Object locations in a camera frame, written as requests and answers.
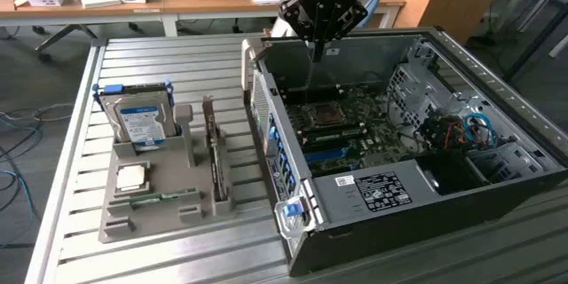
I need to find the wooden desk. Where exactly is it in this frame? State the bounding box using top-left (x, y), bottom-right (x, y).
top-left (0, 0), bottom-right (409, 37)

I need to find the metal drive cage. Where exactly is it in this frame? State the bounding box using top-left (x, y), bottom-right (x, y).
top-left (386, 36), bottom-right (450, 132)

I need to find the CPU socket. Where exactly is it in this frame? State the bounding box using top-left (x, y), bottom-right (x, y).
top-left (306, 102), bottom-right (350, 128)

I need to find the green RAM stick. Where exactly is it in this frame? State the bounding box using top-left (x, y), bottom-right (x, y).
top-left (309, 130), bottom-right (362, 142)
top-left (109, 188), bottom-right (199, 206)

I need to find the green motherboard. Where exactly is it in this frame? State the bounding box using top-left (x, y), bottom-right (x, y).
top-left (283, 86), bottom-right (419, 177)

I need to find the blue expansion slot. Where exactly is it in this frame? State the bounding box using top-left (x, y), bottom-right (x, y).
top-left (305, 149), bottom-right (353, 162)

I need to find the hard disk in blue caddy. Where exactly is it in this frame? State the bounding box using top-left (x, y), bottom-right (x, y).
top-left (93, 79), bottom-right (174, 152)

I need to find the grey castor leg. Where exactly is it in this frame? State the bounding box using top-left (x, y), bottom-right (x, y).
top-left (34, 23), bottom-right (101, 63)

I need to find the grey parts rack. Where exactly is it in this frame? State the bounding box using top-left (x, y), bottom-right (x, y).
top-left (98, 103), bottom-right (239, 244)

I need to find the metal disk bay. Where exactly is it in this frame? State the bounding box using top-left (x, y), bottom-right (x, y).
top-left (466, 142), bottom-right (550, 184)

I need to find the grey power supply unit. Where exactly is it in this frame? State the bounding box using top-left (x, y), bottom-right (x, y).
top-left (310, 159), bottom-right (441, 225)

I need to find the blue case latch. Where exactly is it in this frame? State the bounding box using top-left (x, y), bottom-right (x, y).
top-left (283, 202), bottom-right (305, 219)

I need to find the silver CPU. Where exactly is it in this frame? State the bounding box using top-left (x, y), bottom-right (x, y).
top-left (117, 165), bottom-right (147, 192)

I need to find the black open PC case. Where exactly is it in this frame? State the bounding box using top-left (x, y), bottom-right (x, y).
top-left (241, 25), bottom-right (568, 278)

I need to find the black orange wire bundle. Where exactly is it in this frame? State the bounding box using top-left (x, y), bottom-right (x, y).
top-left (415, 114), bottom-right (471, 152)

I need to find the blue wire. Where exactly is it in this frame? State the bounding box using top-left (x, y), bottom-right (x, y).
top-left (463, 113), bottom-right (499, 150)

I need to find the grey floor cable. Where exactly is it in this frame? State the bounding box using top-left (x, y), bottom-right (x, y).
top-left (0, 102), bottom-right (77, 122)

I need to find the blue floor cable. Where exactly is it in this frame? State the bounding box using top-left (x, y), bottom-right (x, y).
top-left (0, 110), bottom-right (45, 250)

